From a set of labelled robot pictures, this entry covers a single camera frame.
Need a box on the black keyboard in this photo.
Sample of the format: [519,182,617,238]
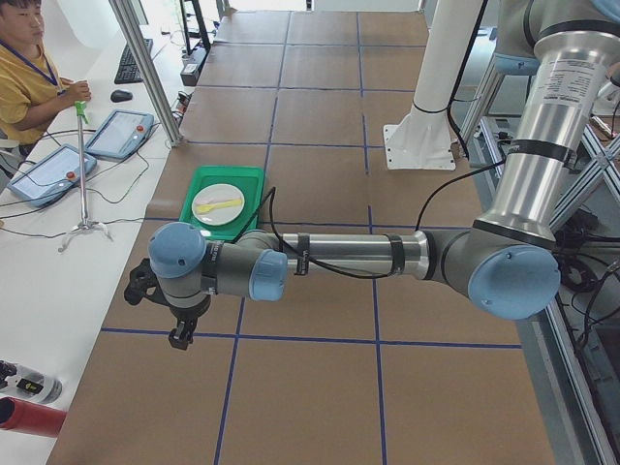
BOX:
[114,44,142,84]

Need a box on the red cylinder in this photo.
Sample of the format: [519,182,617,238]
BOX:
[1,397,66,438]

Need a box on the blue teach pendant far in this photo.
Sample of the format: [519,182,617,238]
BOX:
[85,109,154,161]

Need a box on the black computer mouse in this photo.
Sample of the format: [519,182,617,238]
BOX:
[110,89,133,103]

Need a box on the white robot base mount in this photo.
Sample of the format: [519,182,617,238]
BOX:
[384,0,486,171]

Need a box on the person's hand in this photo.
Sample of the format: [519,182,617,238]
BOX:
[63,80,92,106]

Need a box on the green plastic tray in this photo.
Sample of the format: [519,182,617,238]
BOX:
[179,166,264,241]

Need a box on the black power strip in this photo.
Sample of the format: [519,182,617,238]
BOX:
[180,43,208,87]

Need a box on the aluminium frame post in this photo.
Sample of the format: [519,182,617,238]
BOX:
[108,0,182,147]

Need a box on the blue teach pendant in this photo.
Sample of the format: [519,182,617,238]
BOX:
[85,109,154,161]
[7,144,81,207]

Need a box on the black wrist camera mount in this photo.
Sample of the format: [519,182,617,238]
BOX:
[124,258,169,306]

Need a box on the person in yellow shirt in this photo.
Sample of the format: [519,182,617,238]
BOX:
[1,1,75,148]

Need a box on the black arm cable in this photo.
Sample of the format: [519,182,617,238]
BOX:
[251,0,508,280]

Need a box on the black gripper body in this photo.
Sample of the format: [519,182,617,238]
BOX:
[170,302,208,334]

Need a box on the pink plastic spoon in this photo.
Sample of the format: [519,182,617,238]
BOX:
[194,196,230,205]

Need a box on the white round plate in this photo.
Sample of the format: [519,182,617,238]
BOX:
[191,183,245,226]

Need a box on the yellow plastic spoon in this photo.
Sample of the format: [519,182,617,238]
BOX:
[195,198,243,214]

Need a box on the clear plastic bottle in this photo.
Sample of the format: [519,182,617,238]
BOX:
[1,360,63,405]

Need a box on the metal camera stand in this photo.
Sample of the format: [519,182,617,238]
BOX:
[58,101,113,253]

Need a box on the blue teach pendant near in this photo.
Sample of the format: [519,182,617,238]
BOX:
[7,144,81,207]

